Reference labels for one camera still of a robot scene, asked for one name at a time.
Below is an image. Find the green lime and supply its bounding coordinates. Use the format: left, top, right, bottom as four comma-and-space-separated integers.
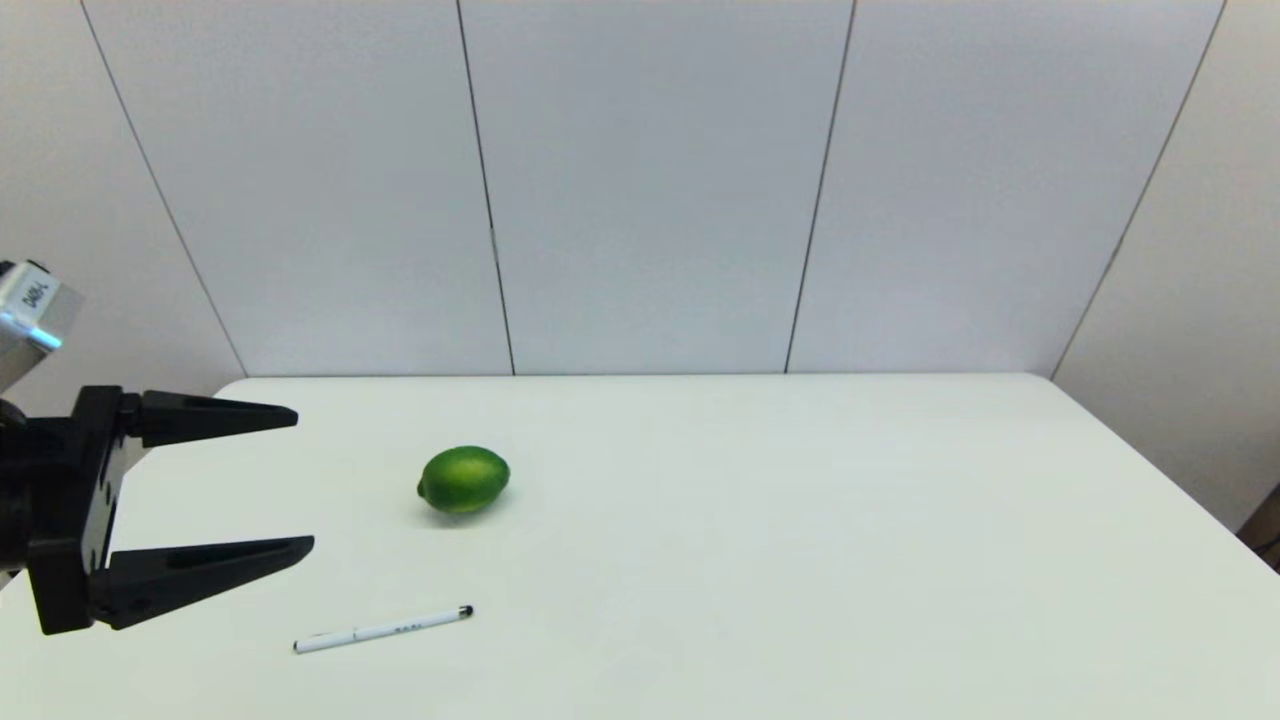
417, 446, 511, 515

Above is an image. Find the white pen with black cap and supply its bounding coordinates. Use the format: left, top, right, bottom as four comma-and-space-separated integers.
293, 605, 475, 655

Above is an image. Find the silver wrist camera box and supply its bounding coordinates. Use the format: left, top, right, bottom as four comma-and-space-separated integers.
0, 259, 84, 394

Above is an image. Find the brown wooden furniture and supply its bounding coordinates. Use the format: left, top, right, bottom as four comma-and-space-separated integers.
1237, 483, 1280, 573

